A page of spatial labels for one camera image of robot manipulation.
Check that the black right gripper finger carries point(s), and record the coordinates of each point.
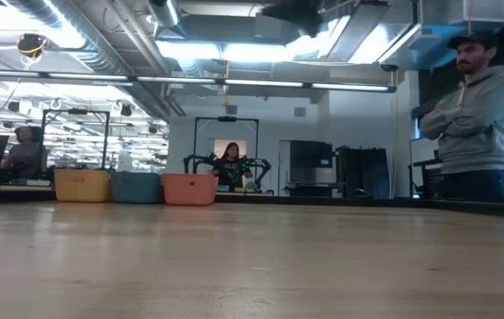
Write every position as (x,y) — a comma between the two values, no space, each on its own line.
(289,8)

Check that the background black robot arm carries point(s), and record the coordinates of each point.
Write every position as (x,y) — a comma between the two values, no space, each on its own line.
(258,170)
(196,161)

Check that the long ceiling light bar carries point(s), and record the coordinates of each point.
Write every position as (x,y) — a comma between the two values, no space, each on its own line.
(260,83)

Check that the black cabinet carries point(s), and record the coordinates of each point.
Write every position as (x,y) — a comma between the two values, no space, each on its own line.
(309,155)

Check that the black folding panel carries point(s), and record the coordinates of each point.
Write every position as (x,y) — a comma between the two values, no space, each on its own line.
(362,173)

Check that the person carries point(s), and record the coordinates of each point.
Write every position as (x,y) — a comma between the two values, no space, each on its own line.
(477,119)
(231,166)
(25,155)

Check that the whiteboard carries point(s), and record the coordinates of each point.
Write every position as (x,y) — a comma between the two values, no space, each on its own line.
(420,150)

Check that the black perforated panel stand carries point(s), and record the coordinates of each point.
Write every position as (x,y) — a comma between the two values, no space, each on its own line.
(428,181)

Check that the orange plastic bin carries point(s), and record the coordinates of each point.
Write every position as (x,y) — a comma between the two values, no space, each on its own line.
(189,189)

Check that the teal plastic bin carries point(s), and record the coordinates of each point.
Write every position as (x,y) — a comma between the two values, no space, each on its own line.
(135,188)

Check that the yellow plastic bin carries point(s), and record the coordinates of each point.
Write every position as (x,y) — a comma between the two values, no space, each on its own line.
(82,186)

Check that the black gantry frame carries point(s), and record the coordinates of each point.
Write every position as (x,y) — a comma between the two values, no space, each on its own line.
(74,111)
(227,119)

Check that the black aluminium table frame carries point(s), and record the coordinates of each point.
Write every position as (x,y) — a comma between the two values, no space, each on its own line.
(300,200)

